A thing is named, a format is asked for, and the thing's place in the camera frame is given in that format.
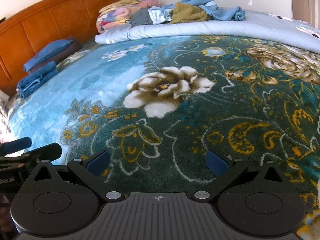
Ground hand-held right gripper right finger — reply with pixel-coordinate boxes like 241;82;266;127
192;149;298;203

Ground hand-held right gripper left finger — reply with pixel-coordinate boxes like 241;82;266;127
22;149;125;203

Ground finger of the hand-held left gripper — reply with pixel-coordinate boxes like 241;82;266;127
0;137;32;156
0;142;62;174

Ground light blue sweatpants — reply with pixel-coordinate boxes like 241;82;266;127
200;3;247;22

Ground grey floral sheet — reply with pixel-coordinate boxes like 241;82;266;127
0;97;12;135

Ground teal floral blanket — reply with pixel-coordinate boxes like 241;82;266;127
6;34;320;240

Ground folded blue towel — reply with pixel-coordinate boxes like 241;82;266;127
17;61;59;99

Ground folded brown garment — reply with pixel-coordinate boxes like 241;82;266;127
29;36;82;73

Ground orange wooden headboard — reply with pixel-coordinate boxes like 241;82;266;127
0;0;128;97

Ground light blue quilt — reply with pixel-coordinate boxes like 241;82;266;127
95;9;320;55

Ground colourful floral folded blanket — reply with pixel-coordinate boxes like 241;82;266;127
96;0;160;34

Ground grey garment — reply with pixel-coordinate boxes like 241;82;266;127
129;7;154;27

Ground olive green sweater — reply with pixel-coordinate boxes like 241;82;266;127
168;2;214;25

